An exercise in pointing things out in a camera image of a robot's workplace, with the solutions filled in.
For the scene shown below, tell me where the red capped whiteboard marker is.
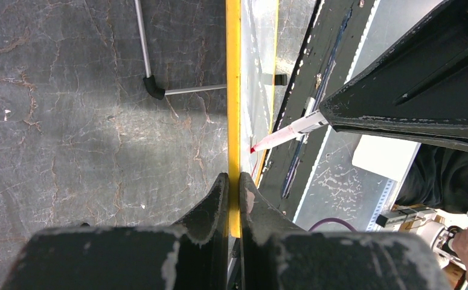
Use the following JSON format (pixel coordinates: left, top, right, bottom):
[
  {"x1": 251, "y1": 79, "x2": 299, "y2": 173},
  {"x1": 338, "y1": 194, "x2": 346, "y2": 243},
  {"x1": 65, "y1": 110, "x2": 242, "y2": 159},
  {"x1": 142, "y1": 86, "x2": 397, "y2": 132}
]
[{"x1": 250, "y1": 110, "x2": 328, "y2": 153}]

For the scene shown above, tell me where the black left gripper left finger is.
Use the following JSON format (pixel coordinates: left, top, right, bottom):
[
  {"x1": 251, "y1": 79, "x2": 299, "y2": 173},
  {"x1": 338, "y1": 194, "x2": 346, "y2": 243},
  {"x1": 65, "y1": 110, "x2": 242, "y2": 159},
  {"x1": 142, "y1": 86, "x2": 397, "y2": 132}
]
[{"x1": 2, "y1": 173, "x2": 229, "y2": 289}]

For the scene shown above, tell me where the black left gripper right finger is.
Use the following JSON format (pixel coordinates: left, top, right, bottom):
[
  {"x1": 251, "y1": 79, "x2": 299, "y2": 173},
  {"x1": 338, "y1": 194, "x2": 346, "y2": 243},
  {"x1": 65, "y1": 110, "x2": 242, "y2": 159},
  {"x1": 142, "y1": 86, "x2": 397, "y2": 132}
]
[{"x1": 239, "y1": 172, "x2": 450, "y2": 289}]

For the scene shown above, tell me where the yellow framed whiteboard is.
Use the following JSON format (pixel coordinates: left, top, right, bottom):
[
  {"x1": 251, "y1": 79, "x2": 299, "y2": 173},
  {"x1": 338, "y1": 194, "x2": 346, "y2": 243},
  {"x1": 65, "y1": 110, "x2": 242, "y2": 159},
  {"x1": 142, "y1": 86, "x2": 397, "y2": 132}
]
[{"x1": 133, "y1": 0, "x2": 289, "y2": 239}]

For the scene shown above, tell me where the aluminium frame rail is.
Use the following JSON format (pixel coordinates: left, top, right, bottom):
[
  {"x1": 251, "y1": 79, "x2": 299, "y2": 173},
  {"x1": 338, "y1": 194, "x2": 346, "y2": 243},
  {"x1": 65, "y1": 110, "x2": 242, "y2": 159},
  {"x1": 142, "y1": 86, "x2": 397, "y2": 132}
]
[{"x1": 292, "y1": 1, "x2": 439, "y2": 231}]

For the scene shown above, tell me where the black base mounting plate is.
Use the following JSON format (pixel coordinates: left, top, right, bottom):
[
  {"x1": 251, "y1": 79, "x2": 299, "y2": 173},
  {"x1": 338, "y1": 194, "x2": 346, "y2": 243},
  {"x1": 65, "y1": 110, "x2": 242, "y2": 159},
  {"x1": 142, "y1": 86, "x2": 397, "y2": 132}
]
[{"x1": 258, "y1": 1, "x2": 379, "y2": 219}]

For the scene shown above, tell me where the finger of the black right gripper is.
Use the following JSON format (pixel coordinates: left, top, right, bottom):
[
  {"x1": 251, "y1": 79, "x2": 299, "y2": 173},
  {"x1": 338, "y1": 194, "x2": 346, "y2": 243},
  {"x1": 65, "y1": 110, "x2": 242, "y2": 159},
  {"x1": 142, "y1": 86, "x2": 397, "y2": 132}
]
[{"x1": 319, "y1": 1, "x2": 468, "y2": 152}]

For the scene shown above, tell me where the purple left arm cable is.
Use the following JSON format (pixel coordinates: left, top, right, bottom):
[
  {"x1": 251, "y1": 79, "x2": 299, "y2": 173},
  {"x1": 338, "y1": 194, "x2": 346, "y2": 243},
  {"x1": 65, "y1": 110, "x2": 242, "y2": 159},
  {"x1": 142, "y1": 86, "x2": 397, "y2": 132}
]
[{"x1": 309, "y1": 217, "x2": 359, "y2": 234}]

